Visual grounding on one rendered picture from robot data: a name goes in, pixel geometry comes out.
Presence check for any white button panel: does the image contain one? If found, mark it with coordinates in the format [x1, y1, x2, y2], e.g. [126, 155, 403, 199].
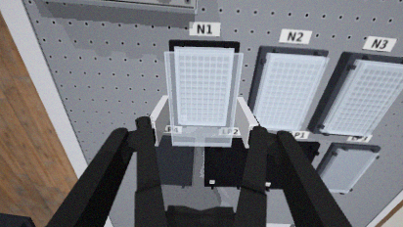
[42, 0, 198, 15]

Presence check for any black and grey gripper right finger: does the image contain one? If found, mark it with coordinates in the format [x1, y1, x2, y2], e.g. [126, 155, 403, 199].
[233, 97, 352, 227]

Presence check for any white label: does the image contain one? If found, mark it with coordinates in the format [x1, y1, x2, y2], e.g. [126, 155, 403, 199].
[233, 127, 241, 135]
[346, 135, 373, 142]
[163, 125, 171, 133]
[290, 131, 310, 139]
[190, 22, 220, 36]
[279, 29, 312, 44]
[362, 36, 397, 52]

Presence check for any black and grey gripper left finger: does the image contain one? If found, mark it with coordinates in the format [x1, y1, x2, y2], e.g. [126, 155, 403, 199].
[45, 95, 170, 227]

